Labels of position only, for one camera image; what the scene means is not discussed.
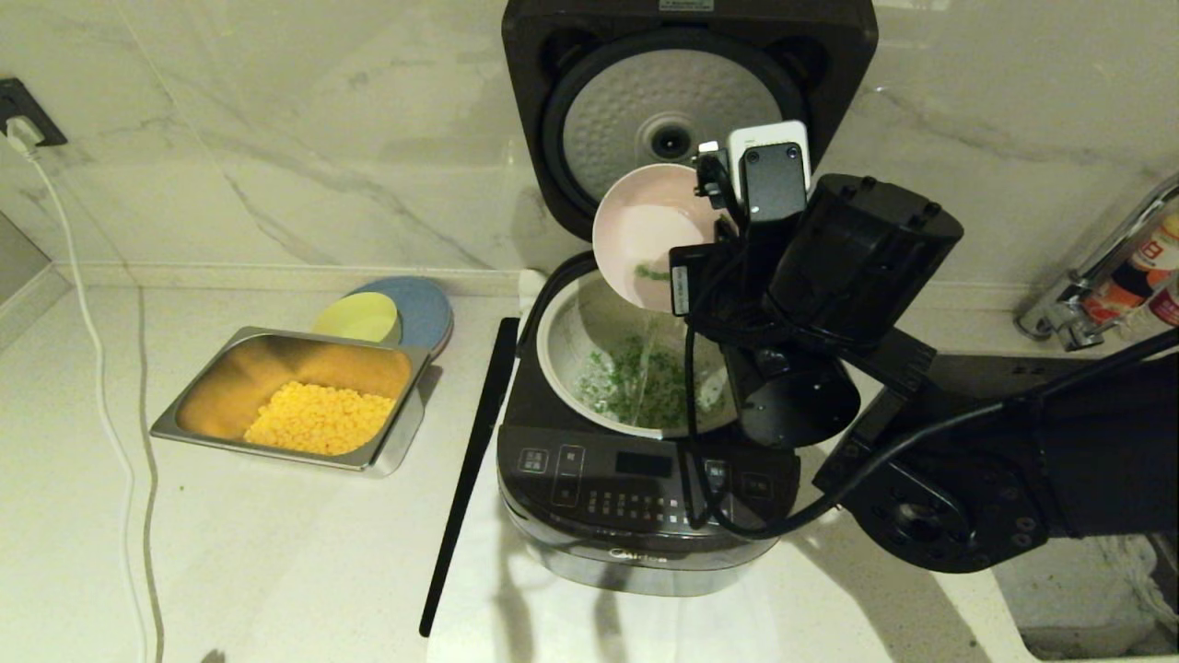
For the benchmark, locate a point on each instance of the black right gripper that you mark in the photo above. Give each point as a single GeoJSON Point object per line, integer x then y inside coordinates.
{"type": "Point", "coordinates": [714, 281]}

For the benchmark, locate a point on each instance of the pink bowl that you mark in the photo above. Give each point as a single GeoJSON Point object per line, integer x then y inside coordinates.
{"type": "Point", "coordinates": [636, 239]}

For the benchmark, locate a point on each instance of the black rice cooker lid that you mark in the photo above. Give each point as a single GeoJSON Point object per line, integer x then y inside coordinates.
{"type": "Point", "coordinates": [571, 92]}

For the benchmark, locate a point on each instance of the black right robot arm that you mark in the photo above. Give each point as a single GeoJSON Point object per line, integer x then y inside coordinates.
{"type": "Point", "coordinates": [866, 249]}

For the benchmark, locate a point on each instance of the white inner pot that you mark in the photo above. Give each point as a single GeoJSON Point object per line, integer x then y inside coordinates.
{"type": "Point", "coordinates": [571, 331]}

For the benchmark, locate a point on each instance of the black rice cooker base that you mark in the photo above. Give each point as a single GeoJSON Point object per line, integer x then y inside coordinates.
{"type": "Point", "coordinates": [589, 543]}

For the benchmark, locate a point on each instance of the blue plate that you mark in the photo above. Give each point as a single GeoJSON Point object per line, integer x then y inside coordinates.
{"type": "Point", "coordinates": [429, 311]}

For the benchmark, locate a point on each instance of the long black flat strip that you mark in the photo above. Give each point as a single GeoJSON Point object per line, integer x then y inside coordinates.
{"type": "Point", "coordinates": [470, 470]}

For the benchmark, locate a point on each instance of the chrome faucet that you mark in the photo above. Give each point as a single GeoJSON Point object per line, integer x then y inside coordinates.
{"type": "Point", "coordinates": [1059, 318]}

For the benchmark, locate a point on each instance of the pale yellow plate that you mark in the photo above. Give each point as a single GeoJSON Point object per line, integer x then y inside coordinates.
{"type": "Point", "coordinates": [357, 318]}

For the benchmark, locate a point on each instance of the yellow corn kernels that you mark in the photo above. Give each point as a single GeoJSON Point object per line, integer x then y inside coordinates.
{"type": "Point", "coordinates": [318, 419]}

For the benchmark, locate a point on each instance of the orange bottle with red label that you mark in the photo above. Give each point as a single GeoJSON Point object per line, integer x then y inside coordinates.
{"type": "Point", "coordinates": [1151, 262]}

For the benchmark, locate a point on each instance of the clear bottle with red label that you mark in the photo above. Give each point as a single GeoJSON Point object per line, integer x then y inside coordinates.
{"type": "Point", "coordinates": [1166, 308]}

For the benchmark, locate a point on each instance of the stainless steel food pan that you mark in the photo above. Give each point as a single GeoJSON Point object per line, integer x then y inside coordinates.
{"type": "Point", "coordinates": [232, 368]}

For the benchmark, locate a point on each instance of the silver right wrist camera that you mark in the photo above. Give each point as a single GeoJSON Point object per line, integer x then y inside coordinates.
{"type": "Point", "coordinates": [774, 170]}

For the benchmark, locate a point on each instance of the white wall plug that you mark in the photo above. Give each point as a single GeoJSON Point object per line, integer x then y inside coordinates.
{"type": "Point", "coordinates": [22, 136]}

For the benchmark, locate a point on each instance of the black wall socket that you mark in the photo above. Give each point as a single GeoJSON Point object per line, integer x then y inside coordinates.
{"type": "Point", "coordinates": [17, 97]}

